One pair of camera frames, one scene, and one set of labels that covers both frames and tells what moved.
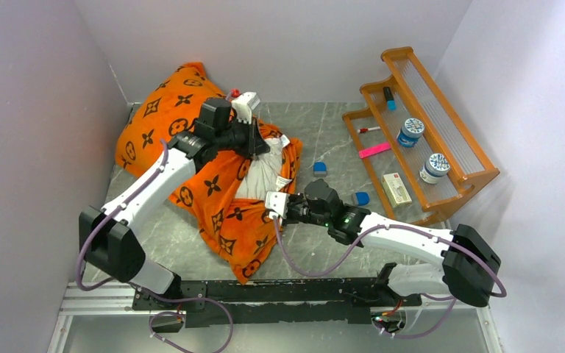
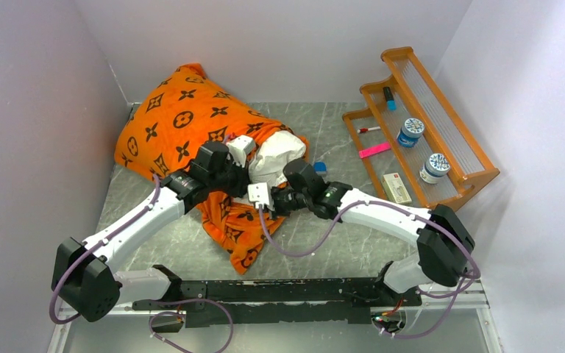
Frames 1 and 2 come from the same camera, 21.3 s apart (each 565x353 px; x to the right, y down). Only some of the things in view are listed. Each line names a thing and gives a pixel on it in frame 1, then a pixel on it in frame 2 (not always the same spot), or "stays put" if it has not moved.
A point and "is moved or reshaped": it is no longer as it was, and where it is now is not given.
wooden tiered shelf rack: (419, 155) stays put
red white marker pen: (362, 130) stays put
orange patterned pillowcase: (236, 229) is moved or reshaped
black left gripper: (254, 143) to (243, 179)
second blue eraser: (319, 169) stays put
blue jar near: (411, 130) stays put
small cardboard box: (396, 190) stays put
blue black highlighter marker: (391, 104) stays put
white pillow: (263, 173) is moved or reshaped
